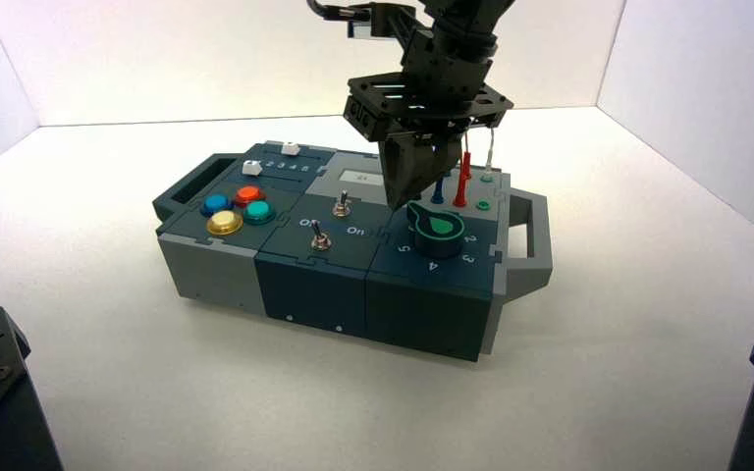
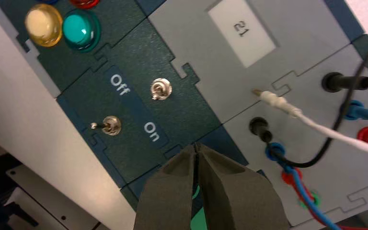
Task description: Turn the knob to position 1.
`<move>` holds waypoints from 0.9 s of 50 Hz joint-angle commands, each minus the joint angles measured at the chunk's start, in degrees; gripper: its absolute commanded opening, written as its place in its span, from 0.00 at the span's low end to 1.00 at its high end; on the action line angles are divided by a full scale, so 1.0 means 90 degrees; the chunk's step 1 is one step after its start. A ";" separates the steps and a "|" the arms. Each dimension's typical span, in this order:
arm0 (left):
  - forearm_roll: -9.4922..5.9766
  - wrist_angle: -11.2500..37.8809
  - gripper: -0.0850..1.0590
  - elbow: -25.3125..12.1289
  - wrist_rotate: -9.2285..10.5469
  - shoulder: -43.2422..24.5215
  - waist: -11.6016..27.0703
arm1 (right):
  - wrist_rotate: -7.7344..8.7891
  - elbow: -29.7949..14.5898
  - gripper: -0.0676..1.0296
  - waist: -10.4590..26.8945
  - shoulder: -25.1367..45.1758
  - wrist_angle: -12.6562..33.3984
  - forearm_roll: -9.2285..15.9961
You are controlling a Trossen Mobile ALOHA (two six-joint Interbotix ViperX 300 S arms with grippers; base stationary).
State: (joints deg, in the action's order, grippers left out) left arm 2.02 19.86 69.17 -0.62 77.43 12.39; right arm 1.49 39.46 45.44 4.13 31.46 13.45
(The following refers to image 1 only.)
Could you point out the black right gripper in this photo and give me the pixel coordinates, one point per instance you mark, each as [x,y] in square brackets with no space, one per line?
[442,97]

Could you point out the blue push button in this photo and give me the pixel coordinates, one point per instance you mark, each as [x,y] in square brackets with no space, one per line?
[216,203]

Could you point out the green banana socket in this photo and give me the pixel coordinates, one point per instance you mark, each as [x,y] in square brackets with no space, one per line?
[486,177]
[482,205]

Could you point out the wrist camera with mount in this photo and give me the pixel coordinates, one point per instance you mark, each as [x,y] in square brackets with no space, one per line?
[387,23]

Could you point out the yellow push button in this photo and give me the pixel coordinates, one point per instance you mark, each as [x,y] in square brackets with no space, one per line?
[224,223]

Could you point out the red push button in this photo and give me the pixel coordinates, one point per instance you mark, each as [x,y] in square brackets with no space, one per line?
[249,194]

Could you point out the metal toggle switch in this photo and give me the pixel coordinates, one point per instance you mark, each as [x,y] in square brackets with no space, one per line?
[342,209]
[320,243]

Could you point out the green rotary knob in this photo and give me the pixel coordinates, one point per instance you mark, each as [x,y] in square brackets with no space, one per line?
[439,237]

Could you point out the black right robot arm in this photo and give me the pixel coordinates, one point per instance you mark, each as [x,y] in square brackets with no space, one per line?
[465,19]

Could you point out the grey and teal task box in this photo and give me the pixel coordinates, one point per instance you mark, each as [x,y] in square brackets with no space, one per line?
[312,286]

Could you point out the green push button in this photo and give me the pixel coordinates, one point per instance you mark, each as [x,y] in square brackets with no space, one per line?
[259,211]

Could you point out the small e-paper display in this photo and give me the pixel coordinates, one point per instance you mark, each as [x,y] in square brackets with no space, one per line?
[357,177]

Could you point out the white slider knob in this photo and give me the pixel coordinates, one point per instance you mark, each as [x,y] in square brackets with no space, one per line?
[251,168]
[290,149]

